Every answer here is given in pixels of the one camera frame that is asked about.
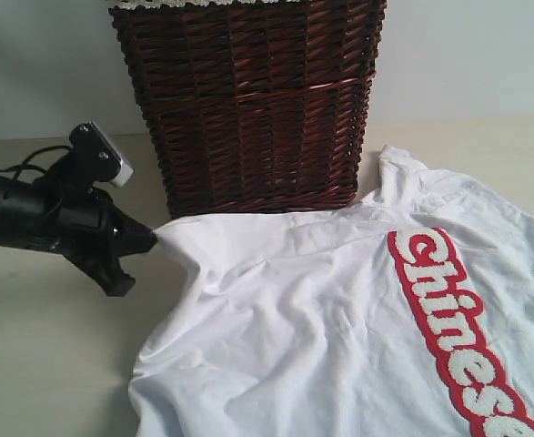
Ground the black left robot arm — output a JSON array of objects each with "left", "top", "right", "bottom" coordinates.
[{"left": 0, "top": 175, "right": 156, "bottom": 297}]

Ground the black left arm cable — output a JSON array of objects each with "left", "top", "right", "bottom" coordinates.
[{"left": 0, "top": 144, "right": 75, "bottom": 215}]

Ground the dark brown wicker basket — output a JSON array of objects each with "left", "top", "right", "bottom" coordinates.
[{"left": 107, "top": 0, "right": 387, "bottom": 218}]

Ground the white t-shirt with red lettering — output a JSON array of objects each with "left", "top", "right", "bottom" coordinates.
[{"left": 129, "top": 146, "right": 534, "bottom": 436}]

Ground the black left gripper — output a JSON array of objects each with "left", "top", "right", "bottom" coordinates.
[{"left": 29, "top": 181, "right": 157, "bottom": 297}]

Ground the grey left wrist camera module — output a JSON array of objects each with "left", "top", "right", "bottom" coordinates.
[{"left": 48, "top": 121, "right": 134, "bottom": 193}]

